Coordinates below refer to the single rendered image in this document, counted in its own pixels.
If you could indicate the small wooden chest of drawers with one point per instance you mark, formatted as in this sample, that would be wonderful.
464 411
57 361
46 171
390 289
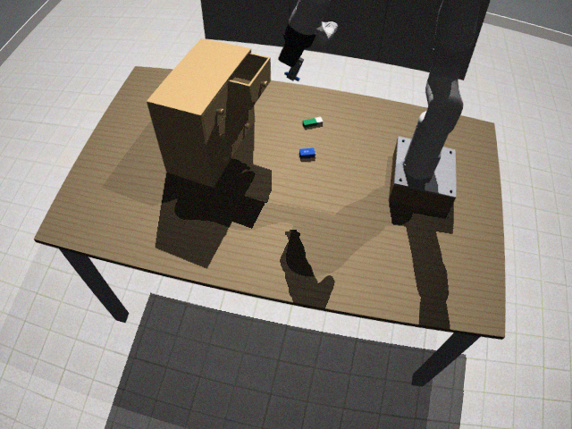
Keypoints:
177 105

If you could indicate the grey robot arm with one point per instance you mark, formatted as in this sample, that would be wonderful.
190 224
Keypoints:
454 37

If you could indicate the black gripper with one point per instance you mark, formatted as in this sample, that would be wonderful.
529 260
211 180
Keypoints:
300 34

